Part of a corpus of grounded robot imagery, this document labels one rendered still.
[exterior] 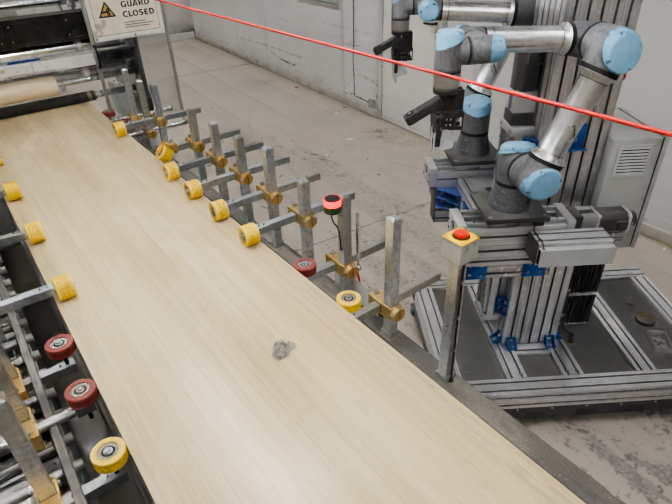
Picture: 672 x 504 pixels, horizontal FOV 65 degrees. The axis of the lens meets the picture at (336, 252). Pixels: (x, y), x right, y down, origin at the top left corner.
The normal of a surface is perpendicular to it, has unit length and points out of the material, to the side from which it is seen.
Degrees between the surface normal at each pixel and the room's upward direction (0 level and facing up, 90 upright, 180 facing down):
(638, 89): 90
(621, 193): 90
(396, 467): 0
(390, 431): 0
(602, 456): 0
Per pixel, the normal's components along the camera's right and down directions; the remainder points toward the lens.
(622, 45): 0.22, 0.42
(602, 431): -0.03, -0.84
